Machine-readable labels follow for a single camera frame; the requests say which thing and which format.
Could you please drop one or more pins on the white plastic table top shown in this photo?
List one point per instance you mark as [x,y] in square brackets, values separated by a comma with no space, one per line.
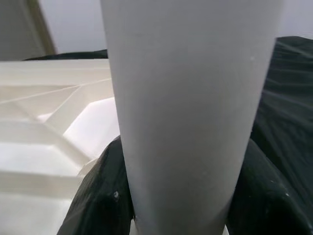
[36,122]

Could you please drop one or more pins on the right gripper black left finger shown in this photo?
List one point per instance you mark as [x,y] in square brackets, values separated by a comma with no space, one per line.
[97,203]

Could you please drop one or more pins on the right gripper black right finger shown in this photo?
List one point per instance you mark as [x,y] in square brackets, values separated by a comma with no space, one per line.
[269,208]

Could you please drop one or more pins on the white plastic table leg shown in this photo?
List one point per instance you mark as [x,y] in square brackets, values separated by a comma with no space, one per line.
[190,98]

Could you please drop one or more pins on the black table cloth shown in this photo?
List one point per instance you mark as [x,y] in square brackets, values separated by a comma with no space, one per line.
[288,98]

